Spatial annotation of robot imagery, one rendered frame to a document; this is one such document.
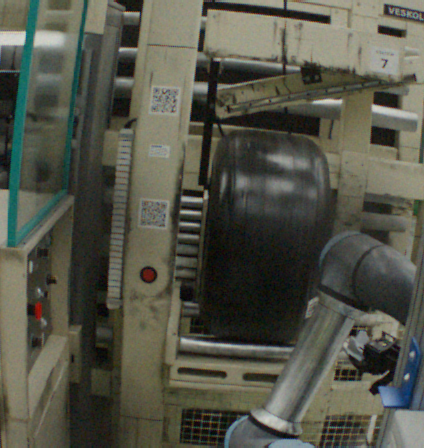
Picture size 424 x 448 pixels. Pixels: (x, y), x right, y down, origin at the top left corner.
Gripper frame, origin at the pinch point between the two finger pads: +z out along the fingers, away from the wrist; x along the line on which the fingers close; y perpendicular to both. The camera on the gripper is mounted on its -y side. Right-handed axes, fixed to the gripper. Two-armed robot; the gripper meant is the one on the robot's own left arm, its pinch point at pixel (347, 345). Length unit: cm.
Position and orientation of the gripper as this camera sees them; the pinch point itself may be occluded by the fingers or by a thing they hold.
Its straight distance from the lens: 192.1
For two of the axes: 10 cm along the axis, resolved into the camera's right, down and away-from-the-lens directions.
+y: -0.8, -8.6, -5.1
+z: -6.3, -3.5, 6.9
